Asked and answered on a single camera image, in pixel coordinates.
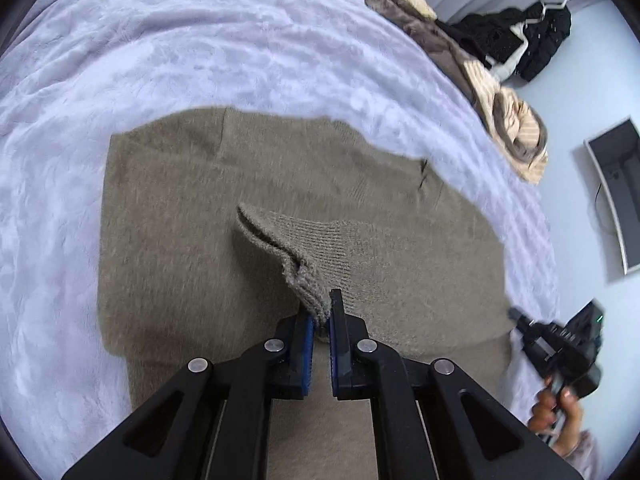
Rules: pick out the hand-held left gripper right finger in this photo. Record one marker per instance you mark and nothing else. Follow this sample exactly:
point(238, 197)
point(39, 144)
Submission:
point(334, 360)

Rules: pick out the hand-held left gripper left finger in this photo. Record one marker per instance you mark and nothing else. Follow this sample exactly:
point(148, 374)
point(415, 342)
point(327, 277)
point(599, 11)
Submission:
point(307, 360)

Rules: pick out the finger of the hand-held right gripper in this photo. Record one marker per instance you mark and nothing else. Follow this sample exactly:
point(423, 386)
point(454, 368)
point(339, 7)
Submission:
point(520, 319)

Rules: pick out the olive knit sweater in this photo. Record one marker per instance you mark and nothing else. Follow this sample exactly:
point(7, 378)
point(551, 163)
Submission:
point(200, 240)

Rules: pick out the person's right forearm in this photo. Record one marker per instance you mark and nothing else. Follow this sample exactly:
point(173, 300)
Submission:
point(580, 455)

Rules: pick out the white clothes hanger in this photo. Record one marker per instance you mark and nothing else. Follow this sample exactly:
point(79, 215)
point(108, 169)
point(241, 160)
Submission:
point(550, 6)

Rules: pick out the person's right hand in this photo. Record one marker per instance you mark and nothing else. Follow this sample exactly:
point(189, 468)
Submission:
point(545, 412)

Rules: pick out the grey framed monitor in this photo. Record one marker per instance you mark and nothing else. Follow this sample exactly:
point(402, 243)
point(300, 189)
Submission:
point(617, 180)

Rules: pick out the beige striped brown garment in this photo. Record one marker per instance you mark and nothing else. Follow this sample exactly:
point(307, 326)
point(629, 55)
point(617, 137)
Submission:
point(510, 115)

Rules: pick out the black clothing pile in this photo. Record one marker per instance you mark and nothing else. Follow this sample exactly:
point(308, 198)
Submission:
point(540, 45)

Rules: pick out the lavender embossed blanket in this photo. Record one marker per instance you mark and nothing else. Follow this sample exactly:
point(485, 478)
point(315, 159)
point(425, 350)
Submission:
point(165, 55)

